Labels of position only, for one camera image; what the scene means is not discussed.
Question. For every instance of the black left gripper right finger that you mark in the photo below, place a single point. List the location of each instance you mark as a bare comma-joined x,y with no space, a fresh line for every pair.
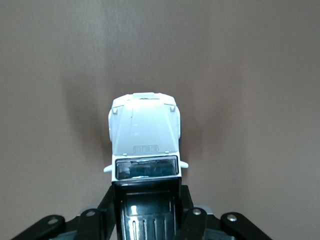
197,227

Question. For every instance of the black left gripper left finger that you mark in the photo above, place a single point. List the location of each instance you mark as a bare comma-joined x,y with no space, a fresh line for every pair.
95,225

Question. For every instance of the white jeep toy black roof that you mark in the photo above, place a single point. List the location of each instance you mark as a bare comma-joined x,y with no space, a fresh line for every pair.
145,127

